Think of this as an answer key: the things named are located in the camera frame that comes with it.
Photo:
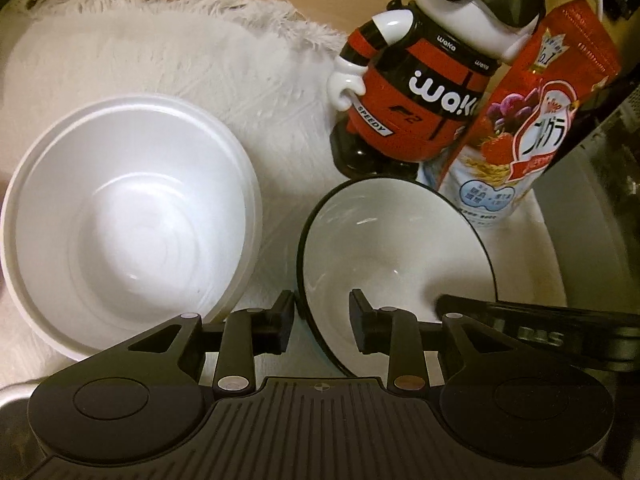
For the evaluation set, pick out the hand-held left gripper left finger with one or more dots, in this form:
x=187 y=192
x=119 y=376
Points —
x=286 y=312

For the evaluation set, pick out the white fluffy mat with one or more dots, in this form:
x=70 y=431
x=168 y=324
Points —
x=200 y=60

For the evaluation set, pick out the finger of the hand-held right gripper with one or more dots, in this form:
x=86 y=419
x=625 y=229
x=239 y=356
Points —
x=467 y=306

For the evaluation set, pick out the black rimmed white bowl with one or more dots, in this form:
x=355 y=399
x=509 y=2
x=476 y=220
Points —
x=390 y=230

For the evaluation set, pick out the large white plastic bowl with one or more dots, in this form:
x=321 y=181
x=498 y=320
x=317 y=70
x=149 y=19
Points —
x=135 y=220

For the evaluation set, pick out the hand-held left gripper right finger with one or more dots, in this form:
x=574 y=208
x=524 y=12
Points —
x=356 y=312

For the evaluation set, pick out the red cereal packet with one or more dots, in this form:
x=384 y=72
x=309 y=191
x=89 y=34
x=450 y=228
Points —
x=505 y=160

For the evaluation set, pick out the stainless steel bowl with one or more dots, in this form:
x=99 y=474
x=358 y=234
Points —
x=15 y=402

